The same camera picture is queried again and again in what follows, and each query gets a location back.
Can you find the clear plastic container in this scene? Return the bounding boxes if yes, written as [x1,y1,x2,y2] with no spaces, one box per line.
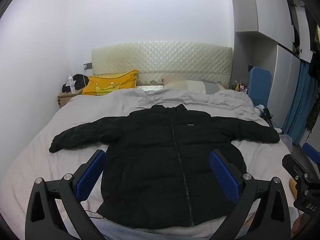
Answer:
[279,134,292,153]

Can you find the black device beside bed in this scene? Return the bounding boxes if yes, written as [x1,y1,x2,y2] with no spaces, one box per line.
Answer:
[262,107,273,126]

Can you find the white wardrobe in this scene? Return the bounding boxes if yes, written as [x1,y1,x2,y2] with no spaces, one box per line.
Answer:
[229,0,313,130]

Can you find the yellow crown print pillow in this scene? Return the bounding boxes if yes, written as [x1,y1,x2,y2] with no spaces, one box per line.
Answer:
[82,69,139,96]

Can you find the black bag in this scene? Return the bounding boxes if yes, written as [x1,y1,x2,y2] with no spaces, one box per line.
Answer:
[62,74,90,93]

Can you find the grey and white pillow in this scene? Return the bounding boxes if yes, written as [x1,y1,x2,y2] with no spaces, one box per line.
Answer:
[161,76,225,94]

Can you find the black puffer jacket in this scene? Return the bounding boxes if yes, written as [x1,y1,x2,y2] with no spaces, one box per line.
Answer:
[49,104,280,230]

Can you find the group of small bottles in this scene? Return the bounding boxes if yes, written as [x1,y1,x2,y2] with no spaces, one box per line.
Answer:
[234,81,249,93]

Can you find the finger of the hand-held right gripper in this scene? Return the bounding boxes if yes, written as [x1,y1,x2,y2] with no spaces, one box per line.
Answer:
[302,142,320,167]

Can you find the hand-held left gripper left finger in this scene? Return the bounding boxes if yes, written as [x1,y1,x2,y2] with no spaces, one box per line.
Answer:
[25,149,107,240]

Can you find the white bottle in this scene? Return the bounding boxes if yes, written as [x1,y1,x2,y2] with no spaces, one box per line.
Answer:
[67,75,77,94]

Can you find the cream quilted headboard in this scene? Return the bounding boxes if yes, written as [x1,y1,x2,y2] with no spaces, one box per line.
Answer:
[91,41,233,89]

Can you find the wooden nightstand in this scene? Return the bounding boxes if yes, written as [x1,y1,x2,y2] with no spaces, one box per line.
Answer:
[57,90,84,109]

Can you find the hanging dark clothes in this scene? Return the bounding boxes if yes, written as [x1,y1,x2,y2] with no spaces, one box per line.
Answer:
[308,25,320,80]

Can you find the blue curtain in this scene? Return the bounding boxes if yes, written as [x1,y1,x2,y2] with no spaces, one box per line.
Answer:
[285,60,313,144]

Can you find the black cable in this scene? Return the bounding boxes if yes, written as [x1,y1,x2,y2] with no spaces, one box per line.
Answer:
[84,209,105,222]

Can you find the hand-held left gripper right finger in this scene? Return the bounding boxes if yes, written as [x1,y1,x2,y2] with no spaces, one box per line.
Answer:
[209,149,292,240]

